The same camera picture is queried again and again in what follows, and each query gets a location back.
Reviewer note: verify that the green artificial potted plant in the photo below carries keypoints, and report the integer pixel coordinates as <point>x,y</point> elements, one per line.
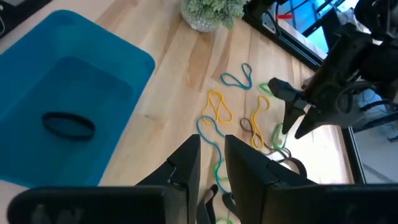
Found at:
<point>214,12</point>

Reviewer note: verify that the green rubber band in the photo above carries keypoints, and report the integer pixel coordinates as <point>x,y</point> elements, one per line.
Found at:
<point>262,89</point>
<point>274,137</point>
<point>216,169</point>
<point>224,221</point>

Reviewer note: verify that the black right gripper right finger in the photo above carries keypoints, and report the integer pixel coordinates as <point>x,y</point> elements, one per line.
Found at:
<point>245,168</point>

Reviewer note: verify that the blue rubber band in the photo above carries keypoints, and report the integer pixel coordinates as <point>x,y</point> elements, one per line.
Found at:
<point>218,152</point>

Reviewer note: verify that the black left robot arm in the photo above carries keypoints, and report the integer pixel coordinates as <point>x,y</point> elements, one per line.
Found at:
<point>382,18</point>

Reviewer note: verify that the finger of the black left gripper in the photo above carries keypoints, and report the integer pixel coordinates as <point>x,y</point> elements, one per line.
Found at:
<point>293,115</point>
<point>311,121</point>

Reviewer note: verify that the brown rubber band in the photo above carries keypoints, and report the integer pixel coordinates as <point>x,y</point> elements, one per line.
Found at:
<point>243,124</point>

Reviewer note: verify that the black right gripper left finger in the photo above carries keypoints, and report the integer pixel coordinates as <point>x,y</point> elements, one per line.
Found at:
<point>186,168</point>

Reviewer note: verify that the thick black rubber band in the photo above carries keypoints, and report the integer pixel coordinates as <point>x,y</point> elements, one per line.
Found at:
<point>70,136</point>

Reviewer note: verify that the blue plastic bin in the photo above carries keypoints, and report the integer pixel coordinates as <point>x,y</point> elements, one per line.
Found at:
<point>77,77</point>

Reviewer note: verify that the yellow rubber band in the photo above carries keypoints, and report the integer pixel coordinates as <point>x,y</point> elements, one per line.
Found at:
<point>253,124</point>

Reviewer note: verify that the yellow flat stick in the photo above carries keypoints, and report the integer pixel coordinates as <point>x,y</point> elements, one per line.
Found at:
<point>214,91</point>

